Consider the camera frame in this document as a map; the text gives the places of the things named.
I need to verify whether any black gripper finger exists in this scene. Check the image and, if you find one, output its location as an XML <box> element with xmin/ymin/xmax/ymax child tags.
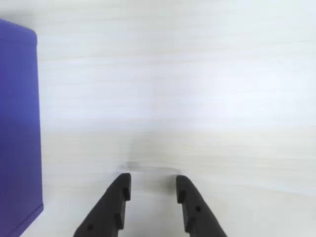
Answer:
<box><xmin>73</xmin><ymin>173</ymin><xmax>132</xmax><ymax>237</ymax></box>
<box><xmin>176</xmin><ymin>175</ymin><xmax>228</xmax><ymax>237</ymax></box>

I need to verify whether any blue plastic box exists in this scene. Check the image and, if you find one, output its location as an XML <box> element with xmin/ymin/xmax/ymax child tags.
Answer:
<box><xmin>0</xmin><ymin>18</ymin><xmax>44</xmax><ymax>237</ymax></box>

